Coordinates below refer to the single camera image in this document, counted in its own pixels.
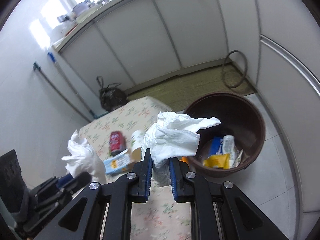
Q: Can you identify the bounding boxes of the white tissue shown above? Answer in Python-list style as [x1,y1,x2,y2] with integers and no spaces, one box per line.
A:
[141,112,221,187]
[61,130,106,185]

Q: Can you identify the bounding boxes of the light blue milk carton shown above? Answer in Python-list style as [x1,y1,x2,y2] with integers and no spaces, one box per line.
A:
[103,149,135,175]

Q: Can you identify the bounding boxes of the yellow snack bag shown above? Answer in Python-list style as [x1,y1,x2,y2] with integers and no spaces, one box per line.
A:
[203,153,231,170]

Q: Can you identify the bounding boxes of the blue snack box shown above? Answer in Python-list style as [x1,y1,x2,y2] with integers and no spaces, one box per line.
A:
[208,137,223,157]

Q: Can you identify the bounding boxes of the red soda can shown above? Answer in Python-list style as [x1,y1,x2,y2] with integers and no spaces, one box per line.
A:
[109,131,126,157]

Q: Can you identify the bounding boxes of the white paper cup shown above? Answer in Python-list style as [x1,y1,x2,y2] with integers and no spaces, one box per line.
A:
[131,130,145,162]

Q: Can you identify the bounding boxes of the white plastic bottle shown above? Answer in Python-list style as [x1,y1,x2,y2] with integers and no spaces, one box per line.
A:
[222,135,238,168]

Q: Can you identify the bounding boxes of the white snack wrapper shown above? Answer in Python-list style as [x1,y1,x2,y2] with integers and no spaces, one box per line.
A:
[233,150,244,167]

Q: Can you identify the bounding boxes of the orange peel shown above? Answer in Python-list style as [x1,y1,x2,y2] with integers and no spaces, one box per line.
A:
[181,157,189,164]

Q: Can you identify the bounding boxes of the brown plastic trash bin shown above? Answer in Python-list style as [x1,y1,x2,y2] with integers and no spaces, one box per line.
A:
[184,92,266,178]

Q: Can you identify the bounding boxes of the white kitchen cabinets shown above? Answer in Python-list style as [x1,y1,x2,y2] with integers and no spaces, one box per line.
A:
[53,0,319,213]

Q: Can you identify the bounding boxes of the floral tablecloth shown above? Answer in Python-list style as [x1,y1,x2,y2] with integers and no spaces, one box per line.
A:
[77,95,193,240]

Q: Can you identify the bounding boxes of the black garbage bag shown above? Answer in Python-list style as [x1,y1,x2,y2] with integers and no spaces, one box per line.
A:
[96,76,129,112]

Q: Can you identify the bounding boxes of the green floor mat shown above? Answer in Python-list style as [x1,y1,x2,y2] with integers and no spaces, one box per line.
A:
[129,64,255,111]

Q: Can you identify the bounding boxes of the green-handled mop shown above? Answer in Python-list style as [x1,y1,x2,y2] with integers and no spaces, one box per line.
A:
[33,61,94,123]

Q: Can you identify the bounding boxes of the blue-handled mop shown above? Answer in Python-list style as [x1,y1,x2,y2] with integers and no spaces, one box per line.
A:
[47,52,98,119]

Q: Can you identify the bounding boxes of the black hose loop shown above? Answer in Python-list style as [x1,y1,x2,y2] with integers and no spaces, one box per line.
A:
[221,50,249,89]

